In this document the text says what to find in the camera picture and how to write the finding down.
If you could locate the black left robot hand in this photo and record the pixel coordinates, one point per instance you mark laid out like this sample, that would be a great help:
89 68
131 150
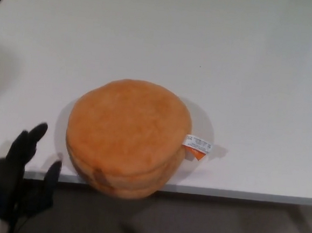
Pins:
8 169

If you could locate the orange soft plush plate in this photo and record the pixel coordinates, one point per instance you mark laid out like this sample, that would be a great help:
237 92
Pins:
127 136

